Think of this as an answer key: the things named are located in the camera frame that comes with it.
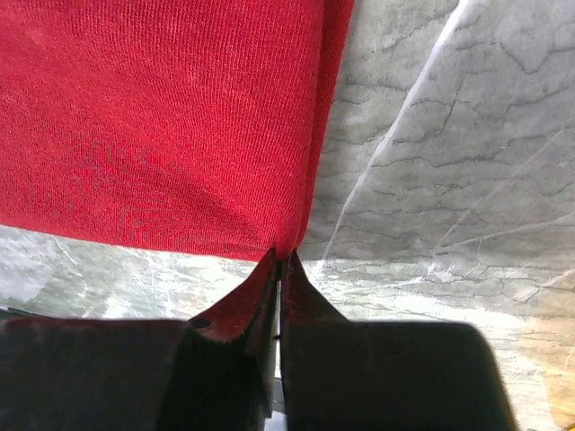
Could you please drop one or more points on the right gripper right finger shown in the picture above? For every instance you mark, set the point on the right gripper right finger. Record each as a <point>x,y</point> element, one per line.
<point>340,374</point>

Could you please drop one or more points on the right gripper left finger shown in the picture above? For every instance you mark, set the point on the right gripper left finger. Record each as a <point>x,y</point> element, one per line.
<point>214,371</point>

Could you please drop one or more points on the dark red t-shirt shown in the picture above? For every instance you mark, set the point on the dark red t-shirt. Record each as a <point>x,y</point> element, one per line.
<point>187,126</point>

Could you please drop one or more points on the yellow plastic bin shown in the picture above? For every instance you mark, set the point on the yellow plastic bin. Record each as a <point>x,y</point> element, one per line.
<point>559,385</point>

